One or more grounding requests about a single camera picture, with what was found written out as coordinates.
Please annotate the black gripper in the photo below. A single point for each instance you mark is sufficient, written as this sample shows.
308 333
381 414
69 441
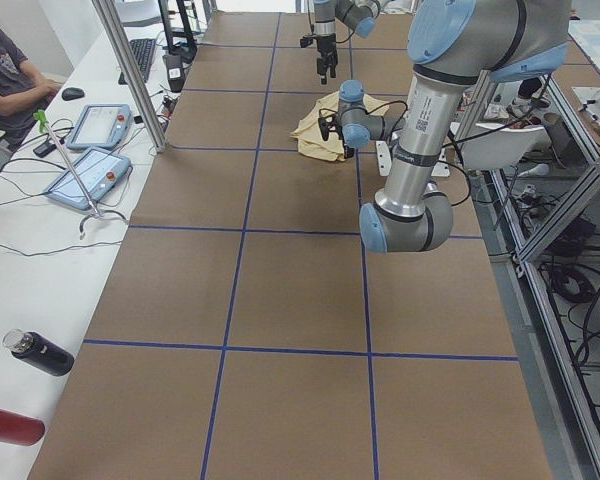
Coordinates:
348 150
325 48

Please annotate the cream long-sleeve printed shirt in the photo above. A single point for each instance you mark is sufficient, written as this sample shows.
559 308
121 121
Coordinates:
308 135

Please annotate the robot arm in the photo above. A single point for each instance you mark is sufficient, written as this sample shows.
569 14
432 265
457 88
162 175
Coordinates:
449 43
358 16

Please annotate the white plastic chair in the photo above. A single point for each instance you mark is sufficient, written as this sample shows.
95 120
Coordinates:
499 148

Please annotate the black power adapter with label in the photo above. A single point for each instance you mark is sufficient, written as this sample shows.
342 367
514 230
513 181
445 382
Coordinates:
175 72

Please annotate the black keyboard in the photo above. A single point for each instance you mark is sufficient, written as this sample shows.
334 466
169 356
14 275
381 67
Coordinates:
143 51

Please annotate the far blue teach pendant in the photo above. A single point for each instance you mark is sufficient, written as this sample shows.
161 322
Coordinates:
100 125

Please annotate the blue teach pendant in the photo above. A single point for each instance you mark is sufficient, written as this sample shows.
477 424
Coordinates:
99 170
100 125

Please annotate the near blue teach pendant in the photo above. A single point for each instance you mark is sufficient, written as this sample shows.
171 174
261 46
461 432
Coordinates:
99 170

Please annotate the black computer mouse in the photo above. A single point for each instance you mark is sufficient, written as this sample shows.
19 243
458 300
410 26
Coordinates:
72 93

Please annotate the black smartphone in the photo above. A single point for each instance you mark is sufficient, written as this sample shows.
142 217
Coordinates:
45 148

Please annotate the seated person in grey shirt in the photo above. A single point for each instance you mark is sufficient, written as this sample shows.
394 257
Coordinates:
24 90

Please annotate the black water bottle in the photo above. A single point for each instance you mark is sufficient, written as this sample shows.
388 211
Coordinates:
39 352

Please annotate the red water bottle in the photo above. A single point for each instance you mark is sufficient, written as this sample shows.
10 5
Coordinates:
20 430

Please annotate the aluminium frame post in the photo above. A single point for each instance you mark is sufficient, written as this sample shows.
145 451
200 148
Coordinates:
116 34

